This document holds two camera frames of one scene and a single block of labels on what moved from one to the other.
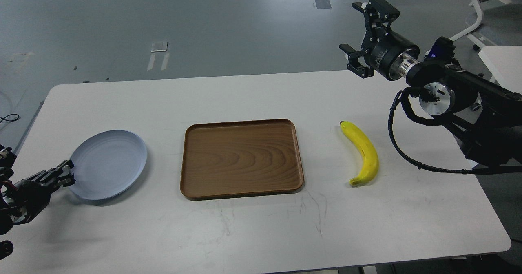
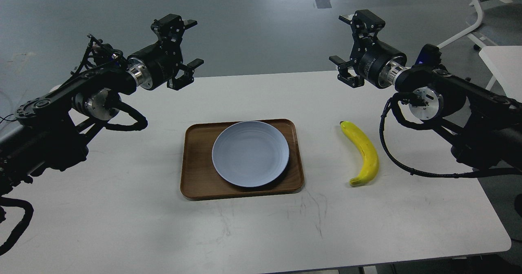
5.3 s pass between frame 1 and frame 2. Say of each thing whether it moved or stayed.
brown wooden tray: stayed
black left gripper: moved
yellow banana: stayed
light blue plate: moved
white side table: stayed
